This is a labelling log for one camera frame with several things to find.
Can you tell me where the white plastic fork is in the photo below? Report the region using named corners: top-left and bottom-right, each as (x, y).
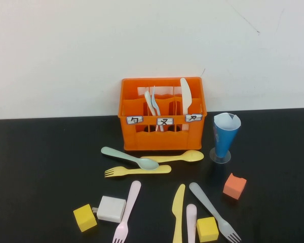
top-left (143, 90), bottom-right (165, 133)

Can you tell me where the light blue plastic fork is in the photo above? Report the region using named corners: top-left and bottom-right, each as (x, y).
top-left (150, 85), bottom-right (163, 116)

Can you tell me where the orange plastic cutlery holder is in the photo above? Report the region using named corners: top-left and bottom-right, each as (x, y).
top-left (118, 76), bottom-right (208, 151)

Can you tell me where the white label printed 叉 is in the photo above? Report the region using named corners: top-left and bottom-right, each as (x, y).
top-left (156, 117), bottom-right (174, 127)

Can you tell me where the white label printed 勺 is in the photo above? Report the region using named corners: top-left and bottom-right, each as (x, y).
top-left (126, 115), bottom-right (144, 126)

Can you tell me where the white label printed 刀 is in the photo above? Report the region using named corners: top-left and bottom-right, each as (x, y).
top-left (184, 113), bottom-right (203, 123)

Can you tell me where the pale green plastic spoon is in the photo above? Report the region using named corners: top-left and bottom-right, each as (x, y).
top-left (100, 146), bottom-right (160, 171)

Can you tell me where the white plastic knife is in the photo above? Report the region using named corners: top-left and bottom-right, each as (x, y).
top-left (179, 77), bottom-right (193, 114)

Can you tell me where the yellow plastic spoon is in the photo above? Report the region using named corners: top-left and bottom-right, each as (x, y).
top-left (140, 149), bottom-right (205, 163)

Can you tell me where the yellow plastic fork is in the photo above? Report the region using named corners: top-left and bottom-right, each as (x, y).
top-left (103, 165), bottom-right (172, 179)

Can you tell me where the blue paper cone cup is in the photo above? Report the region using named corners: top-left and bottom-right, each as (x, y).
top-left (212, 112), bottom-right (242, 159)

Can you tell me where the pink plastic fork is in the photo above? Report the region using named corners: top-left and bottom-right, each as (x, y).
top-left (111, 180), bottom-right (142, 243)

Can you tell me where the yellow plastic knife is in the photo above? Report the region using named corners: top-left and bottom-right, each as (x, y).
top-left (171, 183), bottom-right (186, 243)

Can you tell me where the white power adapter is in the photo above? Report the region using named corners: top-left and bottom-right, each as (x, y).
top-left (91, 195), bottom-right (127, 224)

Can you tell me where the grey translucent plastic fork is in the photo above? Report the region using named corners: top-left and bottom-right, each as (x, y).
top-left (188, 182), bottom-right (242, 243)

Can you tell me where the orange foam cube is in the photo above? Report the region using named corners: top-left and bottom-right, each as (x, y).
top-left (222, 173), bottom-right (247, 199)

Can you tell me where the yellow foam cube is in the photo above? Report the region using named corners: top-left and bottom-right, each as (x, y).
top-left (196, 216), bottom-right (219, 242)
top-left (72, 204), bottom-right (98, 233)

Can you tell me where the pink utensil handle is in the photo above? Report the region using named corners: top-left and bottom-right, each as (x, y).
top-left (185, 204), bottom-right (198, 243)

